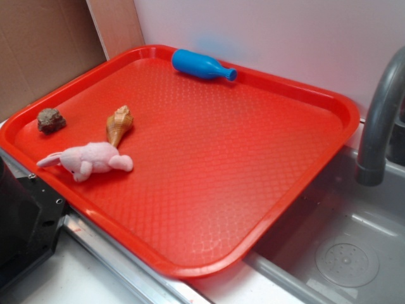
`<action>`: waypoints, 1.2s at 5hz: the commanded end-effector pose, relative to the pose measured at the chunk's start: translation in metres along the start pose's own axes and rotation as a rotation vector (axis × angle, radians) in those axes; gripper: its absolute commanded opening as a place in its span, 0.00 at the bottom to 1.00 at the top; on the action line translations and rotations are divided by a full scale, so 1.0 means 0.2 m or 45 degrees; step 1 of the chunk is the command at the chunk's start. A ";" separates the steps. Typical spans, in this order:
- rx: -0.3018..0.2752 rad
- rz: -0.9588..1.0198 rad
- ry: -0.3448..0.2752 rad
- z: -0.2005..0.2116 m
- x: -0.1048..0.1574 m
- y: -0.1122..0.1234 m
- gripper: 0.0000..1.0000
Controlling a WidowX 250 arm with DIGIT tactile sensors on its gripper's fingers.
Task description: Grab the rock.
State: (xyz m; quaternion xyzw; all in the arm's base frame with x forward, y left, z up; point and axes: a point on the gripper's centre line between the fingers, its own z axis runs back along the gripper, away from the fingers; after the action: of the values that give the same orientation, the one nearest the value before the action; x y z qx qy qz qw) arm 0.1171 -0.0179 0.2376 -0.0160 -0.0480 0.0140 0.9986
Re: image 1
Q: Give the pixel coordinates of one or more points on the red plastic serving tray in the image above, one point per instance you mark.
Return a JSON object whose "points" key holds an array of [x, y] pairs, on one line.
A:
{"points": [[215, 162]]}

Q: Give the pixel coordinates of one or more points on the grey-brown rock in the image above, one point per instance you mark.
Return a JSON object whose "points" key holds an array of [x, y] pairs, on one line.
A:
{"points": [[50, 120]]}

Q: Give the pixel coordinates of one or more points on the tan conch seashell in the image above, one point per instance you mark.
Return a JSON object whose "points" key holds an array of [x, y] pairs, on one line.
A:
{"points": [[118, 124]]}

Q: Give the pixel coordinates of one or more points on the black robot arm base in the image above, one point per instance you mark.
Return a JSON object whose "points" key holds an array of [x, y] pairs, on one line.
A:
{"points": [[31, 216]]}

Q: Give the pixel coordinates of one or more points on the grey curved toy faucet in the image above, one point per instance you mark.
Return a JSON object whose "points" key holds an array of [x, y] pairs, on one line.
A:
{"points": [[383, 133]]}

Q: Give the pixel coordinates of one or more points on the brown cardboard panel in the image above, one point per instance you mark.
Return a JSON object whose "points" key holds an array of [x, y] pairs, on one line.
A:
{"points": [[45, 44]]}

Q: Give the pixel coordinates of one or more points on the pink plush bunny toy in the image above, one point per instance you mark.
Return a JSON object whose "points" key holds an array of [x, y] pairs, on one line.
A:
{"points": [[93, 158]]}

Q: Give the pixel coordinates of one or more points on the grey plastic toy sink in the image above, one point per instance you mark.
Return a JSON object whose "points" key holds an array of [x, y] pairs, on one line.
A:
{"points": [[339, 242]]}

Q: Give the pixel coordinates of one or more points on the blue plastic toy bottle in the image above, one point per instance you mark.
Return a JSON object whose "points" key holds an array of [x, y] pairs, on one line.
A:
{"points": [[201, 66]]}

